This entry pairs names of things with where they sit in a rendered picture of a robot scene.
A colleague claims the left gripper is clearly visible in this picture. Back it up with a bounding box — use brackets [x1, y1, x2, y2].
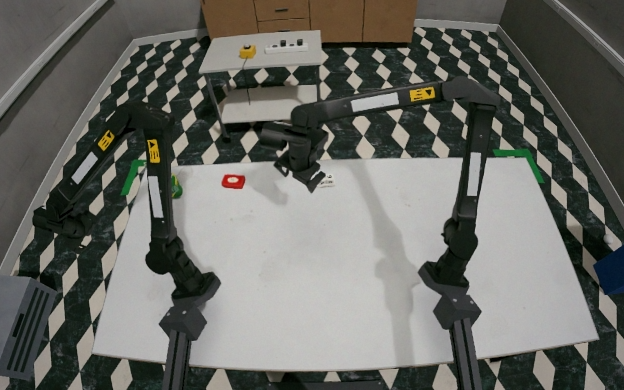
[64, 209, 101, 255]

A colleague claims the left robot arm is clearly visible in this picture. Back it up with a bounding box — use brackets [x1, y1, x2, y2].
[32, 100, 215, 300]

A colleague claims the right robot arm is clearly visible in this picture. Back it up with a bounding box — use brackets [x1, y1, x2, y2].
[260, 76, 501, 288]

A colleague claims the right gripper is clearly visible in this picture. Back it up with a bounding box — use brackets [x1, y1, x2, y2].
[273, 150, 326, 194]

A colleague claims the green and yellow drink can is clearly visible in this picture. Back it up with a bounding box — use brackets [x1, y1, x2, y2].
[171, 172, 183, 199]

